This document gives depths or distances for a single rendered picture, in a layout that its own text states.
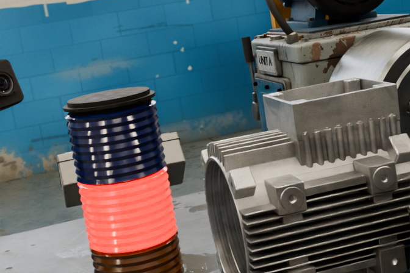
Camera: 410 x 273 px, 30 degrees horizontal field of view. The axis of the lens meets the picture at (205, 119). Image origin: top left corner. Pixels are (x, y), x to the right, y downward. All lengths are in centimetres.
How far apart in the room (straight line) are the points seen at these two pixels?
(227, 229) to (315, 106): 21
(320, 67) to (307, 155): 53
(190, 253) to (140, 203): 96
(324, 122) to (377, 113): 6
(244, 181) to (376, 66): 44
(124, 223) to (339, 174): 37
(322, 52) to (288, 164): 54
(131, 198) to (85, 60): 591
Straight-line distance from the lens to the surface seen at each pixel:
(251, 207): 78
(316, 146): 81
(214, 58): 661
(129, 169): 48
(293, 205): 77
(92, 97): 50
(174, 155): 106
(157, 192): 49
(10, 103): 75
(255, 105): 161
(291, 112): 80
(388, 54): 116
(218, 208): 93
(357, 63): 122
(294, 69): 136
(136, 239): 49
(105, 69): 641
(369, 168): 79
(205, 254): 143
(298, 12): 155
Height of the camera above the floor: 128
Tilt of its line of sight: 10 degrees down
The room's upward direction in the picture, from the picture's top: 9 degrees counter-clockwise
